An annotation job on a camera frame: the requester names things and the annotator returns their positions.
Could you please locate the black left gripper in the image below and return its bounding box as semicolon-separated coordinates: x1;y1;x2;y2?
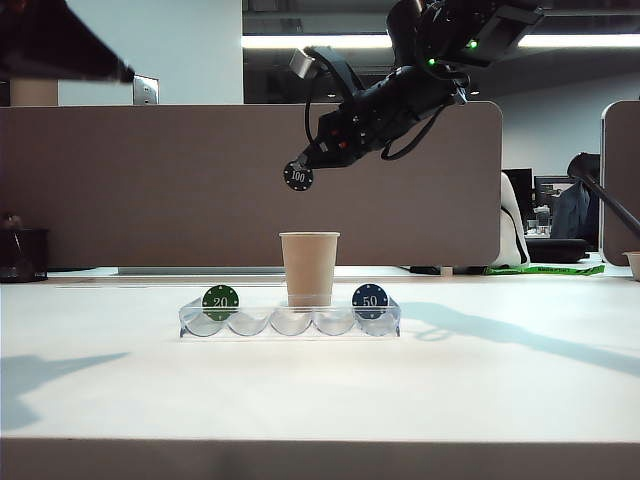
0;0;137;84

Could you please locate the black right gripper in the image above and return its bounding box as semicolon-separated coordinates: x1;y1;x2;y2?
294;97;392;172

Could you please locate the black 100 poker chip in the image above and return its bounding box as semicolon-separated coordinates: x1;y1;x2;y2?
282;160;315;193

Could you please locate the brown paper cup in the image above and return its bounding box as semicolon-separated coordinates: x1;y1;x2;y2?
278;231;341;308

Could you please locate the blue 50 poker chip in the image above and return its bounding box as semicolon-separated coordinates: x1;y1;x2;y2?
351;284;390;323

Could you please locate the green 20 poker chip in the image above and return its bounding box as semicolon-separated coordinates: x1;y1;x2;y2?
201;285;241;324

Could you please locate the clear acrylic chip tray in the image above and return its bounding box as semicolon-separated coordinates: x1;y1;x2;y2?
178;294;403;342

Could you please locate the white ceiling light strip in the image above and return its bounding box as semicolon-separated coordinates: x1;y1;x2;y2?
242;33;640;50

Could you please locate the wide brown desk partition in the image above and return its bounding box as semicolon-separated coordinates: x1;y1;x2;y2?
0;102;503;272

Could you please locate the black mesh pen holder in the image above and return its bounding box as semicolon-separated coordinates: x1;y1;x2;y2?
0;214;51;285

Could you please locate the black monitor with dark screen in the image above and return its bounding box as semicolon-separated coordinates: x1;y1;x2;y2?
502;169;534;207

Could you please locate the white chair back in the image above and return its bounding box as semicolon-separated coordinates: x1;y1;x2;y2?
499;177;531;266

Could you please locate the black monitor with lit screen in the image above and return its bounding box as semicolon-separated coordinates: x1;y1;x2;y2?
533;175;572;207

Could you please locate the person in blue jacket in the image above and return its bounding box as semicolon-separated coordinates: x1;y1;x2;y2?
549;152;601;241

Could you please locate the black slanted pole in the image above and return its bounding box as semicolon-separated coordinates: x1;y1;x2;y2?
574;172;640;229

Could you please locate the narrow brown desk partition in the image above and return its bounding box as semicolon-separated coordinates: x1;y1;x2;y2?
599;101;640;268

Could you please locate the thin black camera cable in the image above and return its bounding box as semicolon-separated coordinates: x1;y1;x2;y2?
303;74;322;150

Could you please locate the looped black arm cable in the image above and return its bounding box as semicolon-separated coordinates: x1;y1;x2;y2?
380;74;475;162

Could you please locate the black camera bracket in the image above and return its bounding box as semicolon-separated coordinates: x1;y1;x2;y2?
304;45;370;102

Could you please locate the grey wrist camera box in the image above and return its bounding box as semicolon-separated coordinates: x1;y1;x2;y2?
288;48;317;79

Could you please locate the metal wall plate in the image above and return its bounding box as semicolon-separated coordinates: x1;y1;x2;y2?
132;74;160;107

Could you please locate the grey metal partition rail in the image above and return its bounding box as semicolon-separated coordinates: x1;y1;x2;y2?
118;267;289;277

